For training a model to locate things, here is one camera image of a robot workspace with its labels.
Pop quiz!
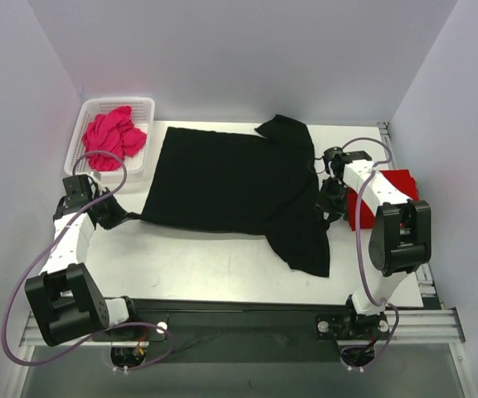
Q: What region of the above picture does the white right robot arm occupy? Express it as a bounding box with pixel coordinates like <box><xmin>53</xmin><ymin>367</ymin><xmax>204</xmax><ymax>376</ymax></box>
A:
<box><xmin>316</xmin><ymin>147</ymin><xmax>432</xmax><ymax>338</ymax></box>

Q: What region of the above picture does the pink t shirt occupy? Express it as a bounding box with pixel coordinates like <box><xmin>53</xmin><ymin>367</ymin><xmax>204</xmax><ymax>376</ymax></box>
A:
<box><xmin>81</xmin><ymin>105</ymin><xmax>147</xmax><ymax>172</ymax></box>

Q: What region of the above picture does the black t shirt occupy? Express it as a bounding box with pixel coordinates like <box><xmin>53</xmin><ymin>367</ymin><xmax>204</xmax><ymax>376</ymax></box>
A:
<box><xmin>135</xmin><ymin>115</ymin><xmax>330</xmax><ymax>278</ymax></box>

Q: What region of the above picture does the white plastic basket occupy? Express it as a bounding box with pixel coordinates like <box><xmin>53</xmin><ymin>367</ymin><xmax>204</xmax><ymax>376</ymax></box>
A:
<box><xmin>64</xmin><ymin>96</ymin><xmax>155</xmax><ymax>183</ymax></box>

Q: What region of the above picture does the red folded t shirt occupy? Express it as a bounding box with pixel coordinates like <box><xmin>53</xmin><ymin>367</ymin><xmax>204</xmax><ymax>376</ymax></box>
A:
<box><xmin>346</xmin><ymin>166</ymin><xmax>419</xmax><ymax>231</ymax></box>

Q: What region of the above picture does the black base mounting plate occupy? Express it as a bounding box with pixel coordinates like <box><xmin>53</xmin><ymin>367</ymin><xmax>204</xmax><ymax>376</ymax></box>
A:
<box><xmin>92</xmin><ymin>298</ymin><xmax>399</xmax><ymax>367</ymax></box>

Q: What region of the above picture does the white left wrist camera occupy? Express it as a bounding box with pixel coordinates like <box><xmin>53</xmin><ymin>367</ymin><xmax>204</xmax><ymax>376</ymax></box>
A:
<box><xmin>88</xmin><ymin>171</ymin><xmax>100</xmax><ymax>182</ymax></box>

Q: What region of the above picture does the aluminium frame rail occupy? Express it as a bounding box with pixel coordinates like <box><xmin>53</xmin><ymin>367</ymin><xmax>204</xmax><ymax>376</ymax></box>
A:
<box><xmin>19</xmin><ymin>308</ymin><xmax>466</xmax><ymax>349</ymax></box>

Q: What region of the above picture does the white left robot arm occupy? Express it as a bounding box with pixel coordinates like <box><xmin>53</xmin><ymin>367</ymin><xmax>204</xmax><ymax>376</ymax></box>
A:
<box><xmin>24</xmin><ymin>172</ymin><xmax>141</xmax><ymax>347</ymax></box>

